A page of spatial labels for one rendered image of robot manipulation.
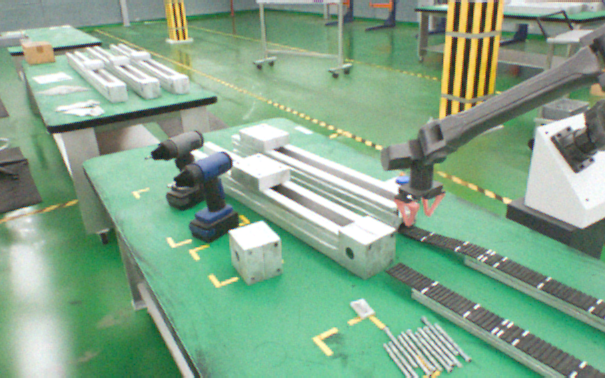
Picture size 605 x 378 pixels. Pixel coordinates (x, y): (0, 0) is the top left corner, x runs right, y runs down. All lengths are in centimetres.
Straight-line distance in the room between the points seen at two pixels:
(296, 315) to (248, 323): 10
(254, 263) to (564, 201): 84
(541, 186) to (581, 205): 12
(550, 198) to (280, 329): 84
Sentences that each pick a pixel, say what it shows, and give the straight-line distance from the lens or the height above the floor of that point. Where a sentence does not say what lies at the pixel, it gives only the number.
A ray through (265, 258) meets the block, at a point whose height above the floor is 84.
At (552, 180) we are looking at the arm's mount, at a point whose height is 88.
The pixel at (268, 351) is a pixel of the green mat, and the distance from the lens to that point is 96.
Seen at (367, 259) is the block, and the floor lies 83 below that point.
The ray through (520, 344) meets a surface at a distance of 98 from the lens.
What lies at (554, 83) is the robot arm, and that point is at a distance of 104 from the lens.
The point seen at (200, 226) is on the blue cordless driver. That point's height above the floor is 83.
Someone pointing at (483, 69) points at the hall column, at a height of 55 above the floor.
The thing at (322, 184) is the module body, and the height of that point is 84.
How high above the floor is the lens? 144
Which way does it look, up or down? 25 degrees down
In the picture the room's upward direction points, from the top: 3 degrees counter-clockwise
